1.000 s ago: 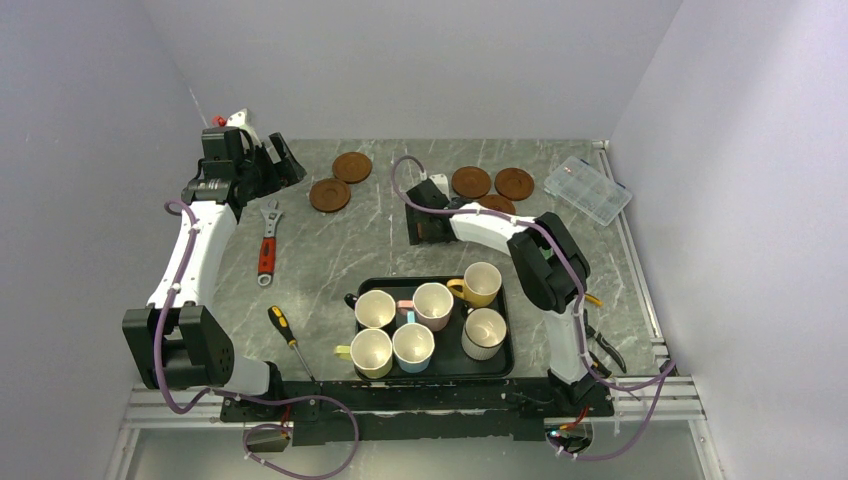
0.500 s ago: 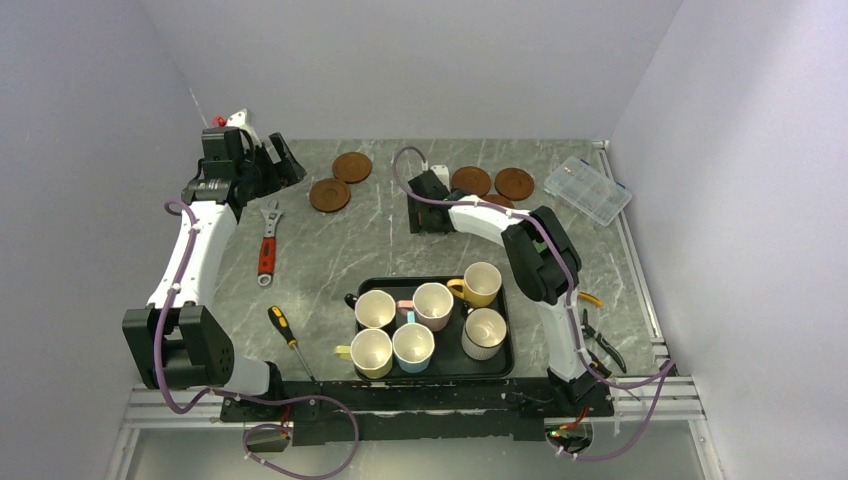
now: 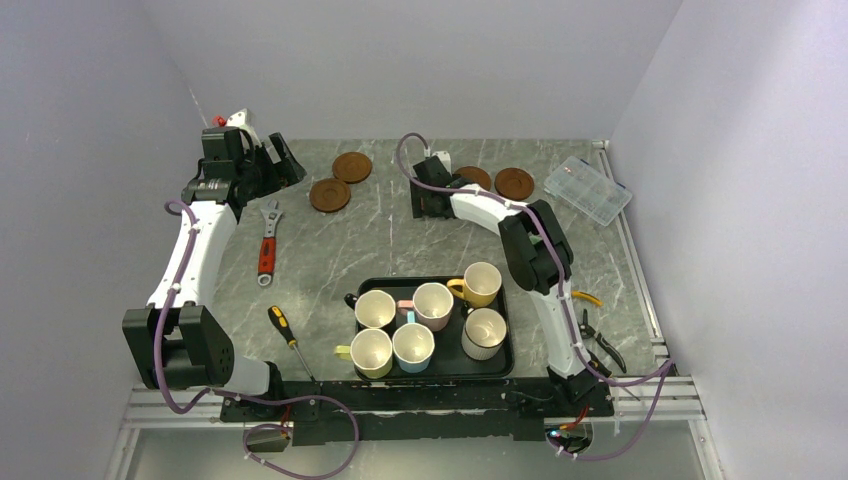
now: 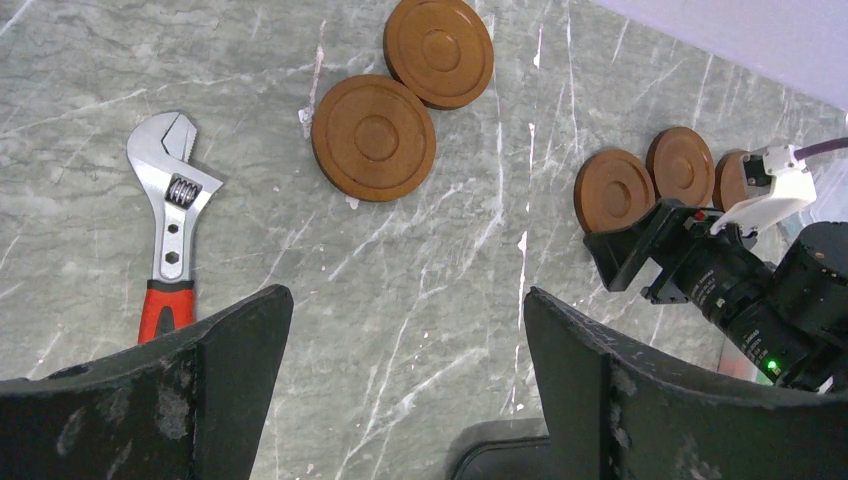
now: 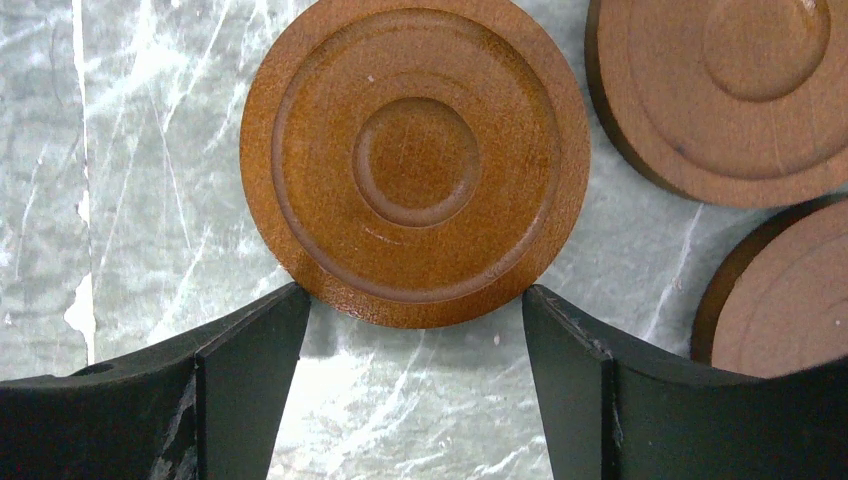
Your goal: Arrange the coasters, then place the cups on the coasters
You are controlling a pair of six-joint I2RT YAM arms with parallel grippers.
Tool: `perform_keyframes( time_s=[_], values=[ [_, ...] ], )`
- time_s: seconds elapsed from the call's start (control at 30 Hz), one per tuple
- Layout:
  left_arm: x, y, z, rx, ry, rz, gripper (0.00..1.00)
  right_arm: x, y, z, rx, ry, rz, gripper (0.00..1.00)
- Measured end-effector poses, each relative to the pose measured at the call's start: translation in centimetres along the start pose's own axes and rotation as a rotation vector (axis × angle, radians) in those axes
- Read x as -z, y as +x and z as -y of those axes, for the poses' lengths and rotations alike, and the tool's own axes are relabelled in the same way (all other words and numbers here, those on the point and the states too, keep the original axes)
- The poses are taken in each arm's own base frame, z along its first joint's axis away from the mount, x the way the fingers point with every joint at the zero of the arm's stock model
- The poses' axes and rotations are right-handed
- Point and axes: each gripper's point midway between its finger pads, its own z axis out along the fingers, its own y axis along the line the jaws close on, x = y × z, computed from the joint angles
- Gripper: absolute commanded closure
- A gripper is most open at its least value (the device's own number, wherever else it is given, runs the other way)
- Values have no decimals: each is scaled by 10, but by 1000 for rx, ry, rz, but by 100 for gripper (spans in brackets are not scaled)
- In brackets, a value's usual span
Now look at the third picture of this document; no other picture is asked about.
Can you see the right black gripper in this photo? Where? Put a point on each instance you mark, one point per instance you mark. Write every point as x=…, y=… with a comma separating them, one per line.
x=417, y=194

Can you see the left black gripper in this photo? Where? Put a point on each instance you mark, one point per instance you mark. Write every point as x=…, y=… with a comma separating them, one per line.
x=283, y=174

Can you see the brown wooden coaster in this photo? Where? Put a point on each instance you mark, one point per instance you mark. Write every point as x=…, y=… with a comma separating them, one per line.
x=352, y=167
x=514, y=183
x=473, y=175
x=329, y=195

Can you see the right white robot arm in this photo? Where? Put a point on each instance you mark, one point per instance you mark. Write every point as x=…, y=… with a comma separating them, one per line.
x=538, y=258

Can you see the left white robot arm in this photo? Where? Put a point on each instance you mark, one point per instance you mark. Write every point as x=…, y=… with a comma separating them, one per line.
x=175, y=340

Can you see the pink mug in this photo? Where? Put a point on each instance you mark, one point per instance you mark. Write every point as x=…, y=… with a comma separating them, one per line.
x=432, y=304

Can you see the black plastic tray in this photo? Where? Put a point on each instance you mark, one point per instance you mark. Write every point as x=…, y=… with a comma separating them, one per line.
x=449, y=361

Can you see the white ribbed mug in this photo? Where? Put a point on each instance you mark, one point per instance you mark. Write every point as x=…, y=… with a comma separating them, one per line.
x=484, y=333

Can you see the light blue mug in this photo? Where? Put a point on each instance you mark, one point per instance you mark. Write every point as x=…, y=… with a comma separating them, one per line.
x=413, y=345

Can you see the yellow black screwdriver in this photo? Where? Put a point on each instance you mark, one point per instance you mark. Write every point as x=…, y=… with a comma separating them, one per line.
x=281, y=323

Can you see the clear plastic organizer box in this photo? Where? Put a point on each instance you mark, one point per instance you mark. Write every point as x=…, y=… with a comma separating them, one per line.
x=588, y=190

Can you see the pale yellow mug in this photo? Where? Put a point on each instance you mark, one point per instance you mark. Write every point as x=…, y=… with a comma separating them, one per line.
x=370, y=351

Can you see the red handled adjustable wrench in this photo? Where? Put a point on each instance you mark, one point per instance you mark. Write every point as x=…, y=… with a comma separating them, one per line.
x=271, y=214

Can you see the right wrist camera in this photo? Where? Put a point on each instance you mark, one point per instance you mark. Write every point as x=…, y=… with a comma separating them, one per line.
x=445, y=159

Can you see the black handled cream mug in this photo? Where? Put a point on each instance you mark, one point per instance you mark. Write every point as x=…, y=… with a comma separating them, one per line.
x=374, y=309

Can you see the yellow handled pliers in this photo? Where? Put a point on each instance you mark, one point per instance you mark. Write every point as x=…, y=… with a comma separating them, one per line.
x=576, y=294

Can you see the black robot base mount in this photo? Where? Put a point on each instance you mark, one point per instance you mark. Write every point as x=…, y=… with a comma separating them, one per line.
x=336, y=411

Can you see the aluminium frame rail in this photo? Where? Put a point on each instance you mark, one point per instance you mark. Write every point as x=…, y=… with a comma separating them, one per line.
x=661, y=394

